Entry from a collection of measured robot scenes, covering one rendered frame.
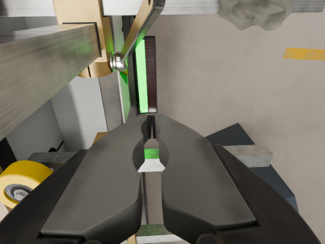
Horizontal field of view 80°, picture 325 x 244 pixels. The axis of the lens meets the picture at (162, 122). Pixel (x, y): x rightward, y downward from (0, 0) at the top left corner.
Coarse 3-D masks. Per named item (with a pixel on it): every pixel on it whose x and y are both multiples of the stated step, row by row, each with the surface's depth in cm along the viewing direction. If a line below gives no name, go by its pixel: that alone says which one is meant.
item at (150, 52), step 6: (150, 42) 39; (150, 48) 40; (150, 54) 40; (150, 60) 41; (150, 66) 41; (150, 72) 42; (150, 78) 43; (150, 84) 43; (150, 90) 44; (150, 96) 45; (150, 102) 45; (150, 108) 46
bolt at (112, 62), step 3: (111, 54) 26; (114, 54) 26; (111, 57) 25; (114, 57) 26; (111, 60) 25; (114, 60) 26; (111, 63) 25; (114, 63) 26; (126, 63) 26; (111, 66) 26; (114, 66) 26; (126, 66) 26; (114, 69) 27; (126, 69) 37; (123, 72) 34; (126, 72) 37
